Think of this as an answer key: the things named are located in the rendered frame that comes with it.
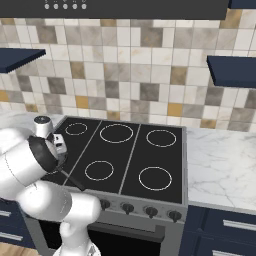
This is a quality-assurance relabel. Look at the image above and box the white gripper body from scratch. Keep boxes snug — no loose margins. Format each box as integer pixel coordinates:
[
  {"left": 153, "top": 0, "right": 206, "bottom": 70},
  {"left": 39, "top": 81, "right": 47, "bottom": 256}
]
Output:
[{"left": 55, "top": 145, "right": 68, "bottom": 158}]

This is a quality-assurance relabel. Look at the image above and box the black frying pan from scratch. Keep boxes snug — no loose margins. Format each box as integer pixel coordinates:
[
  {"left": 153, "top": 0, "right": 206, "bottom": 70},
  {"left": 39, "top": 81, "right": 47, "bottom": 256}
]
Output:
[{"left": 46, "top": 151, "right": 87, "bottom": 192}]

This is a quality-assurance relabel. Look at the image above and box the black stove knob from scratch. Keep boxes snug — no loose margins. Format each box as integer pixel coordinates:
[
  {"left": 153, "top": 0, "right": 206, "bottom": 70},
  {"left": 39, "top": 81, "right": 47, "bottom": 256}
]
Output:
[
  {"left": 144, "top": 205, "right": 159, "bottom": 219},
  {"left": 99, "top": 198, "right": 112, "bottom": 211},
  {"left": 121, "top": 202, "right": 135, "bottom": 215},
  {"left": 167, "top": 209, "right": 183, "bottom": 223}
]

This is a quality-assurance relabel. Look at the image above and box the black and steel stove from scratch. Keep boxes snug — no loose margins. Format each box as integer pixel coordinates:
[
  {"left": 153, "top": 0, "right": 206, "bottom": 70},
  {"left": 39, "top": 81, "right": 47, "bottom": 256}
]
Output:
[{"left": 23, "top": 115, "right": 190, "bottom": 256}]

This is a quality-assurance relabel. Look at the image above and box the navy drawer front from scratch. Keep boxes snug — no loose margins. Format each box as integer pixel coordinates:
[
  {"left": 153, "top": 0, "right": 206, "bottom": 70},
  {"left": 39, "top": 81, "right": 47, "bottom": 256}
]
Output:
[
  {"left": 0, "top": 198, "right": 28, "bottom": 225},
  {"left": 201, "top": 207, "right": 256, "bottom": 242},
  {"left": 194, "top": 235, "right": 256, "bottom": 256},
  {"left": 0, "top": 222, "right": 36, "bottom": 250}
]

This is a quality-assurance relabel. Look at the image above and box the black glass oven door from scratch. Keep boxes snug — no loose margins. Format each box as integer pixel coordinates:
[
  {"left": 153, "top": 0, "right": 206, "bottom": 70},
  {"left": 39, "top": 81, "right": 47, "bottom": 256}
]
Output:
[{"left": 33, "top": 218, "right": 168, "bottom": 256}]

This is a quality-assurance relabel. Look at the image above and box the dark range hood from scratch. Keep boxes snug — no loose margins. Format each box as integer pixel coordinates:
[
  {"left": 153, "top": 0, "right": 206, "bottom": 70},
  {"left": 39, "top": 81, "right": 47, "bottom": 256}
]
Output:
[{"left": 0, "top": 0, "right": 231, "bottom": 21}]

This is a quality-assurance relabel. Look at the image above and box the navy wall shelf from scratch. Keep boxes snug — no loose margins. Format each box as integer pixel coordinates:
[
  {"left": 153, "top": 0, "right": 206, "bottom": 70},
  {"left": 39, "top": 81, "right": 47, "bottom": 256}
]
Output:
[
  {"left": 206, "top": 55, "right": 256, "bottom": 90},
  {"left": 0, "top": 47, "right": 47, "bottom": 74}
]

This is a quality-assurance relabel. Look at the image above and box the grey oven door handle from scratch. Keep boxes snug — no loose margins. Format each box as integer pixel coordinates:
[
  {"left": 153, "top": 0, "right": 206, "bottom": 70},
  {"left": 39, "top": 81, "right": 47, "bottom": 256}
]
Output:
[{"left": 87, "top": 222, "right": 166, "bottom": 243}]

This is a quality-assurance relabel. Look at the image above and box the navy wall cupboard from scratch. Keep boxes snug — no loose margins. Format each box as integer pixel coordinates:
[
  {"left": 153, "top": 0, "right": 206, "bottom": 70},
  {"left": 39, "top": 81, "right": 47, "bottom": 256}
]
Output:
[{"left": 228, "top": 0, "right": 256, "bottom": 10}]

